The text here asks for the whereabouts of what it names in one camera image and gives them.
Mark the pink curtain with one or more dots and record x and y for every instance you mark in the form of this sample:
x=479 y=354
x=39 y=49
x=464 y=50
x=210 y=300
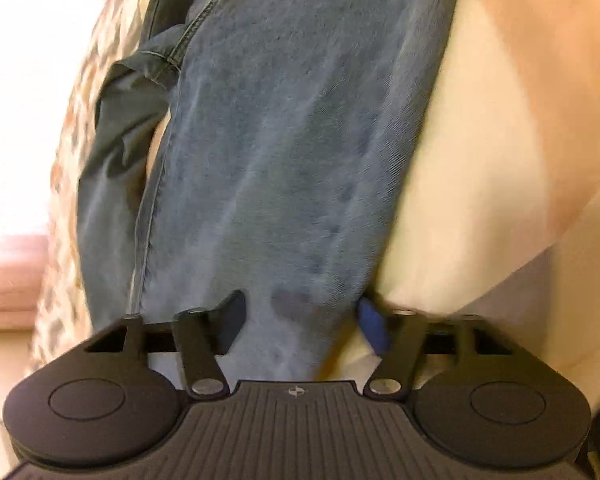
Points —
x=10 y=280

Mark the blue denim jeans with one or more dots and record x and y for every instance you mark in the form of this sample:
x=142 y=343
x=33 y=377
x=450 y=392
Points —
x=280 y=160

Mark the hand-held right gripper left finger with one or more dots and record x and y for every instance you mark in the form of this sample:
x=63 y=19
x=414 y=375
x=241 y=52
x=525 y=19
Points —
x=232 y=316

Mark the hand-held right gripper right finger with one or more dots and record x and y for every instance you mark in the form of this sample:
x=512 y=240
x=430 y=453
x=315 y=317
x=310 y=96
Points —
x=373 y=326

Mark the patchwork bear print quilt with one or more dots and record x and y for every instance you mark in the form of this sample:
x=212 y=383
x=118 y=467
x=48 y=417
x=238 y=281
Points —
x=485 y=170

